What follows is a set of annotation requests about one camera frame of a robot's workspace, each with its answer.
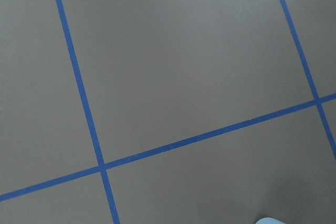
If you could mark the blue tape grid lines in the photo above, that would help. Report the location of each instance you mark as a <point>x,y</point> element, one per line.
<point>167,111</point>

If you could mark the light blue plastic cup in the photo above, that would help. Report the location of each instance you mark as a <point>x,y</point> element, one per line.
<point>269,220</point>

